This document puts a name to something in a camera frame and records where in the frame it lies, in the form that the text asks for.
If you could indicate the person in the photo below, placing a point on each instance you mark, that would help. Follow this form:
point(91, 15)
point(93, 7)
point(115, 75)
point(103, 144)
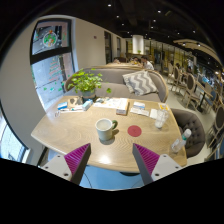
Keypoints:
point(116, 60)
point(134, 60)
point(147, 64)

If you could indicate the flat round red coaster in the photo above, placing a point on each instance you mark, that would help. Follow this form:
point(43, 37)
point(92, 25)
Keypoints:
point(134, 131)

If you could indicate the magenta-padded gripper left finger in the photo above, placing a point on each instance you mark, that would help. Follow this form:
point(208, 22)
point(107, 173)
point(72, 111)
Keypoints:
point(76, 160)

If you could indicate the green potted plant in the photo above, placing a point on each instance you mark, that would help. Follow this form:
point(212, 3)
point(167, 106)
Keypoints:
point(86, 81)

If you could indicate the clear plastic cup with straw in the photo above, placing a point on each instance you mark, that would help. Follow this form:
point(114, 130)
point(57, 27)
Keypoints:
point(161, 119)

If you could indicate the group of ceiling spotlights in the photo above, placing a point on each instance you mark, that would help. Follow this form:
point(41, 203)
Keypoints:
point(153, 20)

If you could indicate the white blue leaflets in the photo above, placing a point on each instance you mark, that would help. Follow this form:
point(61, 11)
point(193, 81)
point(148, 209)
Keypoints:
point(139, 109)

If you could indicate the dark grey tufted armchair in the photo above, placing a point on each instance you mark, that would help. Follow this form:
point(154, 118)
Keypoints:
point(190, 128)

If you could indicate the white round pillar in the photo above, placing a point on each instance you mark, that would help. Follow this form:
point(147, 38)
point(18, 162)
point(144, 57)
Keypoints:
point(138, 44)

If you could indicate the white tissue box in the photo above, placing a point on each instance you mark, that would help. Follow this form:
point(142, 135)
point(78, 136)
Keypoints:
point(122, 107)

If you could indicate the grey white chevron pillow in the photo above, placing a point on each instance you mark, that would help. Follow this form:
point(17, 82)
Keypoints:
point(140, 82)

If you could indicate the small blue white box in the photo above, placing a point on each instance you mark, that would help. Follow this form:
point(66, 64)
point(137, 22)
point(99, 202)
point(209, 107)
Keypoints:
point(87, 104)

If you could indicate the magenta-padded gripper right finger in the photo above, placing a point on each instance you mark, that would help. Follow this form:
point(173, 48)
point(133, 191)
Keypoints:
point(148, 159)

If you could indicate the small blue white packet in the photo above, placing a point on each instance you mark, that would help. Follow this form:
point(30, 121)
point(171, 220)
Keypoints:
point(62, 105)

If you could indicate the grey upholstered bench sofa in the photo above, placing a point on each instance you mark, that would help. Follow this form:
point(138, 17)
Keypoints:
point(115, 89)

